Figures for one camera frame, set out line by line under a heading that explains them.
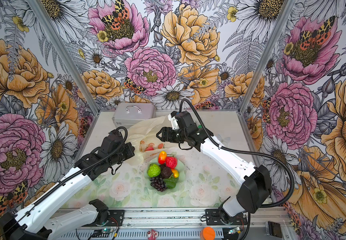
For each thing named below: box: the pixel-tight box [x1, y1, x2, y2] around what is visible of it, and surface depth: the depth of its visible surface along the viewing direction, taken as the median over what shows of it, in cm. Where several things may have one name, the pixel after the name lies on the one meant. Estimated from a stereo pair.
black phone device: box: [268, 220, 282, 238], surface depth 71 cm
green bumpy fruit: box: [147, 163, 161, 178], surface depth 82 cm
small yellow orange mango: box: [171, 169, 180, 178], surface depth 86 cm
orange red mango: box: [158, 151, 168, 165], surface depth 88 cm
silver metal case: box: [112, 102, 156, 128], surface depth 101 cm
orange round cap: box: [200, 226, 216, 240], surface depth 63 cm
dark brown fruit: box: [161, 166, 173, 179], surface depth 83 cm
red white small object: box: [147, 229, 159, 240], surface depth 67 cm
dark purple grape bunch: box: [149, 176, 168, 192], surface depth 81 cm
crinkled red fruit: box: [165, 156, 178, 170], surface depth 87 cm
